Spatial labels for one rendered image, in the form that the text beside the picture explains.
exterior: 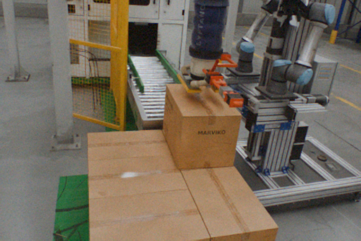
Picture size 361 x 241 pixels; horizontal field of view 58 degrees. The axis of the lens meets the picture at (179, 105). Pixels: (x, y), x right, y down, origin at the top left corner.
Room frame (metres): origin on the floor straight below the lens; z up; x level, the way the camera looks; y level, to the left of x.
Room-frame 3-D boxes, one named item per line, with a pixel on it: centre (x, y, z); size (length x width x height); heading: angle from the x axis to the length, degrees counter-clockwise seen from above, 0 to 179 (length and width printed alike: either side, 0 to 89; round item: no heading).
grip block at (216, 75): (1.95, -0.20, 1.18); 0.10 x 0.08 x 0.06; 104
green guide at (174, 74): (4.08, 0.16, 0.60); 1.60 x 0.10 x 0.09; 17
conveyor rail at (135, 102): (3.56, 0.62, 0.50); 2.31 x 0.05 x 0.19; 17
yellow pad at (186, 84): (2.17, -0.05, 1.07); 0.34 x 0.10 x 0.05; 14
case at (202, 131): (2.19, -0.15, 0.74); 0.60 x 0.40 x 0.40; 15
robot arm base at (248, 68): (2.69, -0.52, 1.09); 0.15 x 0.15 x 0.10
